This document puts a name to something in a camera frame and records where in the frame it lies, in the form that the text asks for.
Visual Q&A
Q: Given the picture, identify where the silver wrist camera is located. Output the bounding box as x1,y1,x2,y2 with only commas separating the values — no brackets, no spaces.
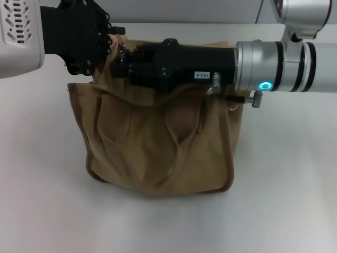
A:
0,0,46,80
270,0,333,43

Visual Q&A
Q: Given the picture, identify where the thin gripper cable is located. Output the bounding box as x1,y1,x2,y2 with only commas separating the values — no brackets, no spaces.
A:
206,88,264,109

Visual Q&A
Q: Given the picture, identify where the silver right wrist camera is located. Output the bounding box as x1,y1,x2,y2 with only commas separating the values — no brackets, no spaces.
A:
270,0,333,43

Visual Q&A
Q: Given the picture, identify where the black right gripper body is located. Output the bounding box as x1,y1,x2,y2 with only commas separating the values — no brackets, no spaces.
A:
153,38,237,94

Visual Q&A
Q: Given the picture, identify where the silver cable connector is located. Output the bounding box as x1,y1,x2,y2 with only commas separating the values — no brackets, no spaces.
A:
210,71,222,94

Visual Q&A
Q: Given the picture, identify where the khaki canvas food bag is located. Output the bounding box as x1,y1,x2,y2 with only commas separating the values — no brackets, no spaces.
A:
67,33,243,197

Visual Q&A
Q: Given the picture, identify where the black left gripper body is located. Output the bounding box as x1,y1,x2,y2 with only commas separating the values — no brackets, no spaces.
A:
39,0,113,76

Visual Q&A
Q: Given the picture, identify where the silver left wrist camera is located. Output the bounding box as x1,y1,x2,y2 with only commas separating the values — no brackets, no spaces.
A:
0,0,46,80

